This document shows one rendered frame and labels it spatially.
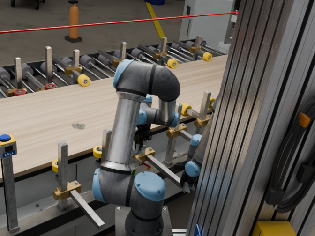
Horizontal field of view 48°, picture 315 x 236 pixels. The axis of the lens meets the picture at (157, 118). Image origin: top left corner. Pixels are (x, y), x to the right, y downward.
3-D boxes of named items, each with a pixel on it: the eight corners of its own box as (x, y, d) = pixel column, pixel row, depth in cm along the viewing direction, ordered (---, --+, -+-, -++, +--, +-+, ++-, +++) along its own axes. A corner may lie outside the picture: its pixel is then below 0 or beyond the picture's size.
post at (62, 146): (67, 217, 191) (68, 143, 168) (61, 220, 189) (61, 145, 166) (64, 213, 193) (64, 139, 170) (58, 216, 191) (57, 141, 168)
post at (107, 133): (107, 200, 207) (112, 129, 183) (101, 202, 204) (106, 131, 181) (103, 196, 209) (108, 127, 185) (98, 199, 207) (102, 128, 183)
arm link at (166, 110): (187, 63, 131) (179, 112, 177) (157, 58, 132) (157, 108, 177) (181, 92, 127) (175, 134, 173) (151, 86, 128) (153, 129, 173)
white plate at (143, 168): (153, 173, 223) (155, 160, 218) (119, 188, 207) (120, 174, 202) (152, 173, 223) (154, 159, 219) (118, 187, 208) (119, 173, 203)
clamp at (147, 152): (154, 158, 217) (155, 151, 214) (136, 165, 208) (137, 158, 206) (148, 153, 220) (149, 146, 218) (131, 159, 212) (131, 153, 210)
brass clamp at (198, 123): (213, 124, 242) (214, 117, 240) (198, 129, 234) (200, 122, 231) (206, 120, 246) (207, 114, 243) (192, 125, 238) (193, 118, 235)
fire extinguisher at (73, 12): (63, 41, 617) (63, 2, 584) (65, 36, 642) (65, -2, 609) (81, 43, 621) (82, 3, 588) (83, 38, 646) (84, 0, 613)
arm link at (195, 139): (201, 144, 170) (187, 136, 175) (197, 162, 175) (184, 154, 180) (211, 138, 176) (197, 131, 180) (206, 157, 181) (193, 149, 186)
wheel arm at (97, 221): (104, 229, 169) (105, 222, 167) (98, 232, 167) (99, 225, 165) (61, 178, 196) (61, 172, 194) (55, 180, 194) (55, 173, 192)
